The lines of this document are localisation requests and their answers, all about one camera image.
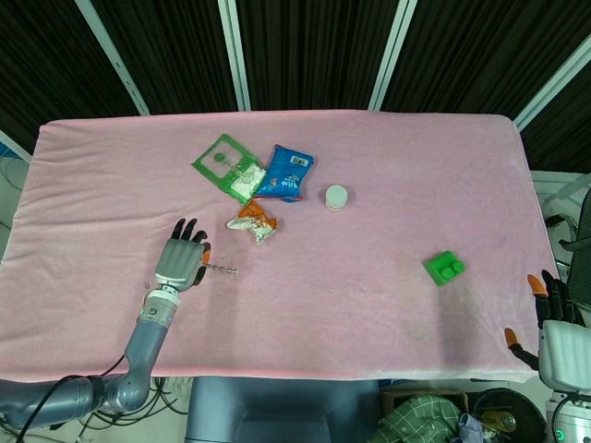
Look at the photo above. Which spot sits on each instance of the green checked cloth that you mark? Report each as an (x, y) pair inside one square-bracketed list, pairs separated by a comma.
[(415, 420)]

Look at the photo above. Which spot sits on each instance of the black pleated curtain panel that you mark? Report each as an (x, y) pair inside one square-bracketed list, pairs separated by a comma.
[(485, 51), (314, 51), (46, 69), (175, 55), (568, 134)]

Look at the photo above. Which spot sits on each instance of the black waste bin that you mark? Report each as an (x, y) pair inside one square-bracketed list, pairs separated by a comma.
[(531, 410)]

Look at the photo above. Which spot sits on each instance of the blue snack bag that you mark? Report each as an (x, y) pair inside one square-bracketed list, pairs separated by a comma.
[(286, 175)]

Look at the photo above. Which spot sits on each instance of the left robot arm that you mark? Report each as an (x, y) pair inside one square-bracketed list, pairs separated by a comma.
[(143, 341)]

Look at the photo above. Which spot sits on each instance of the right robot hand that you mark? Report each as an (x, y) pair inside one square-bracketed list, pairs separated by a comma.
[(565, 355)]

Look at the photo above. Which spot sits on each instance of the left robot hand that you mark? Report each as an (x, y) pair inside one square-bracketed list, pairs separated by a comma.
[(180, 260)]

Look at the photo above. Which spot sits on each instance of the white blue crumpled cloth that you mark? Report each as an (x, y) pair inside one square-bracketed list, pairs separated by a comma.
[(471, 429)]

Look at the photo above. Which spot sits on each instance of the white partition post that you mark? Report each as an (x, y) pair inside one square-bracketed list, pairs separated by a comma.
[(235, 60), (392, 55), (554, 78), (14, 145), (115, 60)]

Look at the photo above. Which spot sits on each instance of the green snack bag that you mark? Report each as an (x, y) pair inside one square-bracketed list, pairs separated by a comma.
[(221, 159)]

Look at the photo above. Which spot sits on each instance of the black office chair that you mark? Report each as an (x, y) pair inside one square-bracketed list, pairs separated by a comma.
[(584, 277)]

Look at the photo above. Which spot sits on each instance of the yellow bottle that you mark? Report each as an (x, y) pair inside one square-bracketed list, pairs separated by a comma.
[(501, 421)]

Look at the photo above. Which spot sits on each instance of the pink table cloth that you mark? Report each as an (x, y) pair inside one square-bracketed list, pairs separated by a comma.
[(369, 323)]

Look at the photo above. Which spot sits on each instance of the crumpled white orange wrapper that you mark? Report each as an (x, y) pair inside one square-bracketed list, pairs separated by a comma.
[(254, 226)]

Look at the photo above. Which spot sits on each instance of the white plastic jar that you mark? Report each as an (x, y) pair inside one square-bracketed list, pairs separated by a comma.
[(335, 196)]

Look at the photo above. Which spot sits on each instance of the green toy brick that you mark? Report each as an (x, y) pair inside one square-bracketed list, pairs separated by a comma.
[(443, 270)]

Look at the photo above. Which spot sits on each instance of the blue grey robot torso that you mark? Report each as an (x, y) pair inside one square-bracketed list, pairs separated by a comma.
[(277, 410)]

